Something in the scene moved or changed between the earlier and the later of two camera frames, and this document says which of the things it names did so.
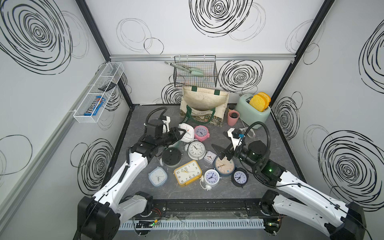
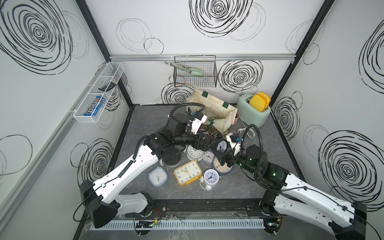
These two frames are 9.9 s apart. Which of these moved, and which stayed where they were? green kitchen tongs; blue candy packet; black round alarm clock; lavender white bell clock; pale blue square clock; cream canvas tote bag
Moved: black round alarm clock; cream canvas tote bag
Stayed: green kitchen tongs; blue candy packet; lavender white bell clock; pale blue square clock
